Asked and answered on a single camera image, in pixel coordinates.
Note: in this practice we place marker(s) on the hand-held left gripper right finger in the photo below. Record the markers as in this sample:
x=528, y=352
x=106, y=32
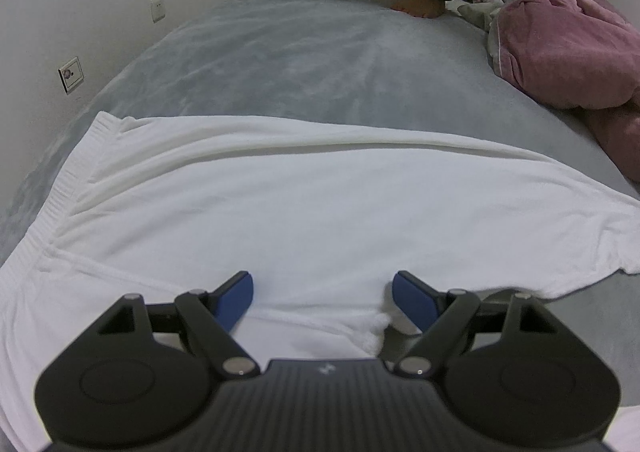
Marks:
x=412, y=299

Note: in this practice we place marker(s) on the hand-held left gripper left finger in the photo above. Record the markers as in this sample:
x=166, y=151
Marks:
x=235, y=299

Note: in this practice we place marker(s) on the white pants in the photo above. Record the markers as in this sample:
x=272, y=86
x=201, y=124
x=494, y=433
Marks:
x=300, y=207

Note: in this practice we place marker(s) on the grey fleece blanket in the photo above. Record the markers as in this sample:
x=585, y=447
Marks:
x=300, y=56

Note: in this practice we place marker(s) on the pink quilt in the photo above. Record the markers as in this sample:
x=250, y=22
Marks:
x=560, y=46

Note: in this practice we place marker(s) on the light grey cloth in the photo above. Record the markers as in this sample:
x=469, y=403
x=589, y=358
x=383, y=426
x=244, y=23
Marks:
x=475, y=11

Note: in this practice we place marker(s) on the square wall panel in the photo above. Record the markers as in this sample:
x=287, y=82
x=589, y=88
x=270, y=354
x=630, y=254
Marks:
x=71, y=75

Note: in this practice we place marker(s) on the white wall socket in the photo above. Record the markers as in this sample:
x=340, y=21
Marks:
x=158, y=9

